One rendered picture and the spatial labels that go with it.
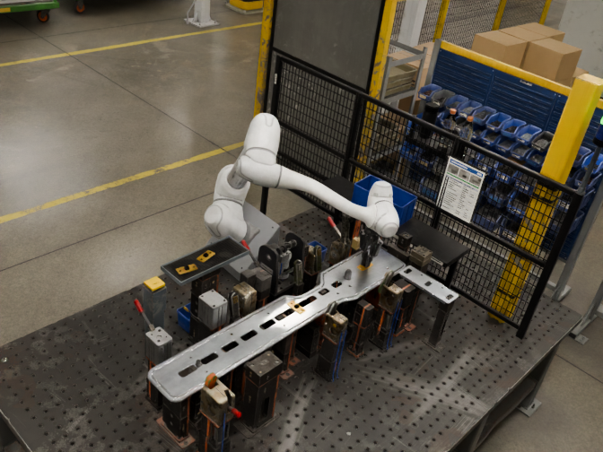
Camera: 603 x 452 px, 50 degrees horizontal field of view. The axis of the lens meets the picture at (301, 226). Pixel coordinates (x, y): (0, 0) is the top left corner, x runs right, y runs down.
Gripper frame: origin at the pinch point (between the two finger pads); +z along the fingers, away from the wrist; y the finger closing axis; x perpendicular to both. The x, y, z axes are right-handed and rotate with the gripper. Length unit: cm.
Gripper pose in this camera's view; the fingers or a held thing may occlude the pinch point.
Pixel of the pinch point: (366, 259)
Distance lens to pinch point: 307.1
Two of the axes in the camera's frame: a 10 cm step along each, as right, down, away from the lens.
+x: 6.9, -3.2, 6.5
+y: 7.1, 4.5, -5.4
